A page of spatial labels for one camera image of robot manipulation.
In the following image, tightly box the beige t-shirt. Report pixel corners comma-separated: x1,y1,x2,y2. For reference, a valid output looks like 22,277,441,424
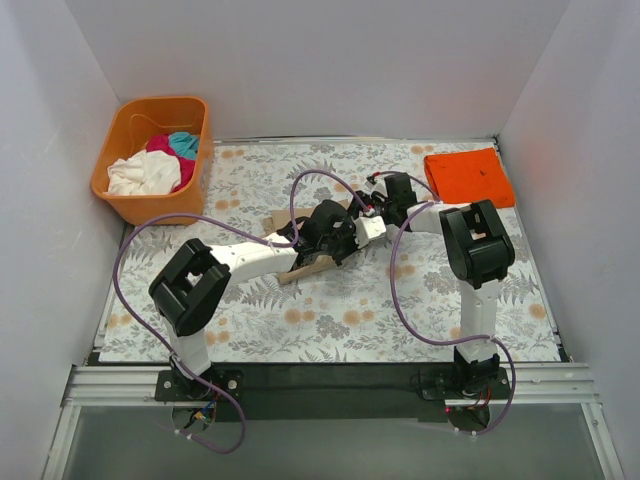
263,205,337,284

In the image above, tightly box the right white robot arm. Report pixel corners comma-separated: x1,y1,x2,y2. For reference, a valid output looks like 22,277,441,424
359,171,515,398

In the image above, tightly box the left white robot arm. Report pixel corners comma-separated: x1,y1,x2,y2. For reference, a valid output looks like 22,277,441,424
149,200,385,400

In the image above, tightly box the floral patterned table mat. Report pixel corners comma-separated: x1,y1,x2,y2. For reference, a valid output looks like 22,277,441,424
99,140,561,364

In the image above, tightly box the folded orange t-shirt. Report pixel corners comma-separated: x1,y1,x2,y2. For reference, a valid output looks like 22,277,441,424
424,147,516,208

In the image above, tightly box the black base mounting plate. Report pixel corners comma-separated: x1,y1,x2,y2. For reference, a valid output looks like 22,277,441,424
154,362,510,422

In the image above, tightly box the teal t-shirt in basket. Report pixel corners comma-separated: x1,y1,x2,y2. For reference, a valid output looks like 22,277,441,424
168,132,200,160

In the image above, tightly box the white t-shirt in basket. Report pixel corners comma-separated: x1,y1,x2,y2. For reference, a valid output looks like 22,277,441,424
106,150,181,196

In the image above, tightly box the magenta t-shirt in basket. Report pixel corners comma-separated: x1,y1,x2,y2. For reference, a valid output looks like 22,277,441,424
145,134,197,192

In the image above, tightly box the orange plastic basket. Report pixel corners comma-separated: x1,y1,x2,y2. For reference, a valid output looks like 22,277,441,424
91,96,213,225

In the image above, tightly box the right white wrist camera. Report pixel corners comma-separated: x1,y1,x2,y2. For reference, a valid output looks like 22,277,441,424
366,172,388,196

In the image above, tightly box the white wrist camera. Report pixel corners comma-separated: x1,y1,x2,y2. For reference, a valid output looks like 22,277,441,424
354,216,386,250
366,172,388,196

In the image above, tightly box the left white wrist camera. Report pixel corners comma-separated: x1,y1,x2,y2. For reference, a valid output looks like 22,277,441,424
354,216,386,250

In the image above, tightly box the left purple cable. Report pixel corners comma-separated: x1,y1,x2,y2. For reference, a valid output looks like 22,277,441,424
113,169,374,455

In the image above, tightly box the purple cable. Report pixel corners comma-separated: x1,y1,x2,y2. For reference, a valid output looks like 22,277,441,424
367,170,516,437
113,169,374,455

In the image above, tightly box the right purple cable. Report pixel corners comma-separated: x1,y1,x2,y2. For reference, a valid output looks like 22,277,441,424
367,170,516,437

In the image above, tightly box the aluminium frame rail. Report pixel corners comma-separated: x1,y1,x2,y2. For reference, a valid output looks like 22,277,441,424
63,363,601,406

